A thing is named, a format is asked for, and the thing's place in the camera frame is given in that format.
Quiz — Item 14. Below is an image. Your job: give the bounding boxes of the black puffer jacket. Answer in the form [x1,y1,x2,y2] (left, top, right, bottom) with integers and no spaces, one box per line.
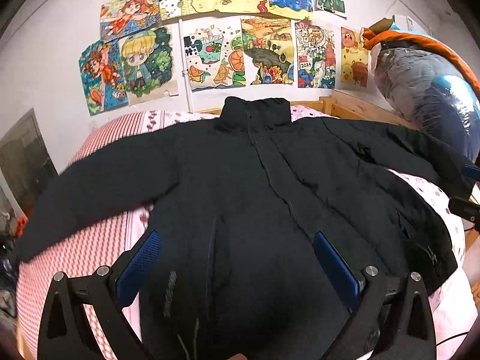
[17,96,475,360]

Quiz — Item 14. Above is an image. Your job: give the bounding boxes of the vacuum bag of clothes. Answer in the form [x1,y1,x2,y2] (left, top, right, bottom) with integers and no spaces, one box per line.
[361,16,479,162]

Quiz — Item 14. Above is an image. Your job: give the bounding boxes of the pink apple print bedsheet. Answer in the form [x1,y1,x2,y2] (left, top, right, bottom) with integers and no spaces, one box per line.
[141,104,479,360]

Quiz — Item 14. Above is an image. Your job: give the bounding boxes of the red checkered bedding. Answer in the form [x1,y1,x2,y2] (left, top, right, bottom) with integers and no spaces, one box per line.
[17,111,163,359]

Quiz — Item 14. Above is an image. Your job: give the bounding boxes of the cluttered storage shelf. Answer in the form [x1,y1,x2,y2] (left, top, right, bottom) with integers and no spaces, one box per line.
[1,191,19,320]

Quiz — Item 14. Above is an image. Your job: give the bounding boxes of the yellow bears drawing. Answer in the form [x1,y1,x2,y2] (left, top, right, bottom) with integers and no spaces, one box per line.
[341,27,369,88]

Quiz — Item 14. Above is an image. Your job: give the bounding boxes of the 2024 dragon drawing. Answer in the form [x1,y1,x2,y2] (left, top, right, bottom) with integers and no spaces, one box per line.
[295,21,336,89]

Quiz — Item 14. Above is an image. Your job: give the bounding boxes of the landscape tree drawing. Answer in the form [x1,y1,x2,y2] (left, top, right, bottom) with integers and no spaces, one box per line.
[241,16,295,85]

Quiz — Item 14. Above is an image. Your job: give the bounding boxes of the orange girl drawing lower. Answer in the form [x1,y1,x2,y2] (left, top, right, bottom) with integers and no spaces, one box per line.
[78,41,128,116]

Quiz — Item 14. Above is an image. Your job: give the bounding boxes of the blond boy drawing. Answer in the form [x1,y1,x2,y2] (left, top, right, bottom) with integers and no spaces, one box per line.
[119,26,178,106]

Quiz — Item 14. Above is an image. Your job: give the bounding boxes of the drink and oranges drawing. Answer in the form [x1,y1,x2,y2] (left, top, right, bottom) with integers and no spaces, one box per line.
[181,16,246,92]

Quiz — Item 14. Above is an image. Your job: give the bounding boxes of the red hair girl drawing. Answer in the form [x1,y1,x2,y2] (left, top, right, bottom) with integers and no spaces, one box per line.
[99,0,160,42]

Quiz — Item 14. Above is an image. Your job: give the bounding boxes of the wooden bed frame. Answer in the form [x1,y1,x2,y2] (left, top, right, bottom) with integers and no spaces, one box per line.
[198,88,480,308]

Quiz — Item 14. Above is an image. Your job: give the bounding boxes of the white wall pipe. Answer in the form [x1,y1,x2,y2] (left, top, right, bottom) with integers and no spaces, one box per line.
[178,18,194,113]

